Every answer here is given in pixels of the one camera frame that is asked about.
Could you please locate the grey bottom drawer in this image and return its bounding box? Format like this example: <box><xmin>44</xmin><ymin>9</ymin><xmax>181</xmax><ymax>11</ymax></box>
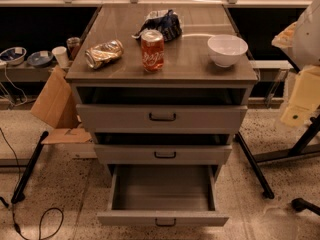
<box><xmin>97</xmin><ymin>165</ymin><xmax>228</xmax><ymax>227</ymax></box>

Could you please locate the grey drawer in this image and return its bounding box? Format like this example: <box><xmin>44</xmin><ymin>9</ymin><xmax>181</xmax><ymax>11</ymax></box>
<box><xmin>97</xmin><ymin>165</ymin><xmax>228</xmax><ymax>227</ymax></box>
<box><xmin>94</xmin><ymin>145</ymin><xmax>232</xmax><ymax>165</ymax></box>
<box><xmin>77</xmin><ymin>104</ymin><xmax>247</xmax><ymax>134</ymax></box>

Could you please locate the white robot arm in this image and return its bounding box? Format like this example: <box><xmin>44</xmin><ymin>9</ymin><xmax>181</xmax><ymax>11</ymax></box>
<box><xmin>271</xmin><ymin>0</ymin><xmax>320</xmax><ymax>127</ymax></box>

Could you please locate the grey drawer cabinet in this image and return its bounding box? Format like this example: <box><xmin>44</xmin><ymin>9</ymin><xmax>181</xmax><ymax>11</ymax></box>
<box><xmin>66</xmin><ymin>4</ymin><xmax>257</xmax><ymax>180</ymax></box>

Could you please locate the grey middle drawer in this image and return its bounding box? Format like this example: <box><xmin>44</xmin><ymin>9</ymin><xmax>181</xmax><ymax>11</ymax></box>
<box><xmin>94</xmin><ymin>145</ymin><xmax>232</xmax><ymax>165</ymax></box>

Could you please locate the grey top drawer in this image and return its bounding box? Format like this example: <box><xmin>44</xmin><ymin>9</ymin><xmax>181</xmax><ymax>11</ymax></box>
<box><xmin>77</xmin><ymin>104</ymin><xmax>247</xmax><ymax>134</ymax></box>

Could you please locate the white bowl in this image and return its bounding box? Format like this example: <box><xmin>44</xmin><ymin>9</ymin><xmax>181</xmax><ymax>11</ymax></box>
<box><xmin>207</xmin><ymin>34</ymin><xmax>248</xmax><ymax>68</ymax></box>

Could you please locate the black right table leg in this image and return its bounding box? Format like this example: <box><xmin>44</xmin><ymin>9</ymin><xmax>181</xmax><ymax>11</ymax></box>
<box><xmin>235</xmin><ymin>132</ymin><xmax>274</xmax><ymax>199</ymax></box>

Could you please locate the black table leg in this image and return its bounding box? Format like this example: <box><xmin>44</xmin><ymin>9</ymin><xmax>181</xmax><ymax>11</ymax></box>
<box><xmin>235</xmin><ymin>132</ymin><xmax>274</xmax><ymax>199</ymax></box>
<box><xmin>11</xmin><ymin>131</ymin><xmax>49</xmax><ymax>204</ymax></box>

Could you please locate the black caster foot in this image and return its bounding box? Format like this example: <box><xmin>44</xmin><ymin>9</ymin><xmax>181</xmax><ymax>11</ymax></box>
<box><xmin>291</xmin><ymin>198</ymin><xmax>320</xmax><ymax>216</ymax></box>

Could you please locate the crumpled blue chip bag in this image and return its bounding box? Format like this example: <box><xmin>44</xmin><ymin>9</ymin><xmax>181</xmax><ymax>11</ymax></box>
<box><xmin>133</xmin><ymin>9</ymin><xmax>182</xmax><ymax>42</ymax></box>

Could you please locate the red soda can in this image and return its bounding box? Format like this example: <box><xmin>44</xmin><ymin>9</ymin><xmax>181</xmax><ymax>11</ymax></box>
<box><xmin>141</xmin><ymin>30</ymin><xmax>164</xmax><ymax>72</ymax></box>

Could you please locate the crushed gold can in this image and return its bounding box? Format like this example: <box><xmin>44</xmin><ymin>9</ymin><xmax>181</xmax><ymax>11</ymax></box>
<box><xmin>85</xmin><ymin>39</ymin><xmax>124</xmax><ymax>70</ymax></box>

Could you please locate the brown glass jar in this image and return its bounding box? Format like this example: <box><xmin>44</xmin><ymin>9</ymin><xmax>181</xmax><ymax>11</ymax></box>
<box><xmin>66</xmin><ymin>37</ymin><xmax>81</xmax><ymax>60</ymax></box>

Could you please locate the white paper cup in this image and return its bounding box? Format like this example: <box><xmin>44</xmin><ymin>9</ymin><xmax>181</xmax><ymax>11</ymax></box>
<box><xmin>52</xmin><ymin>46</ymin><xmax>69</xmax><ymax>68</ymax></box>

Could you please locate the brown cardboard box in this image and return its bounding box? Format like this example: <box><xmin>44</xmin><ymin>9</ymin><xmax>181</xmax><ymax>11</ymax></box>
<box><xmin>31</xmin><ymin>66</ymin><xmax>91</xmax><ymax>144</ymax></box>

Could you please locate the blue bowl right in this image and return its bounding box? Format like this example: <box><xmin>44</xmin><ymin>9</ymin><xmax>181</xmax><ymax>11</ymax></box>
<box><xmin>27</xmin><ymin>50</ymin><xmax>53</xmax><ymax>68</ymax></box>

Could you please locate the blue bowl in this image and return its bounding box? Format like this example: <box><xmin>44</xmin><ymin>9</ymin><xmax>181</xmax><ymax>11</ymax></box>
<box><xmin>0</xmin><ymin>47</ymin><xmax>27</xmax><ymax>66</ymax></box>
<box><xmin>27</xmin><ymin>50</ymin><xmax>53</xmax><ymax>68</ymax></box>

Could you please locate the blue bowl left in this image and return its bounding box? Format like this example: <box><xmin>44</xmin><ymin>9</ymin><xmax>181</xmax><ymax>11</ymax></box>
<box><xmin>0</xmin><ymin>47</ymin><xmax>27</xmax><ymax>66</ymax></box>

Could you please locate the black left table leg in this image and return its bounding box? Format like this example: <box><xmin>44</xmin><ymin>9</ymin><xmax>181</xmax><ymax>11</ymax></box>
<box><xmin>11</xmin><ymin>131</ymin><xmax>49</xmax><ymax>204</ymax></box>

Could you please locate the black floor cable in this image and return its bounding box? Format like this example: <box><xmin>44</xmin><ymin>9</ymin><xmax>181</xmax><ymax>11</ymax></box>
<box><xmin>0</xmin><ymin>127</ymin><xmax>65</xmax><ymax>240</ymax></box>

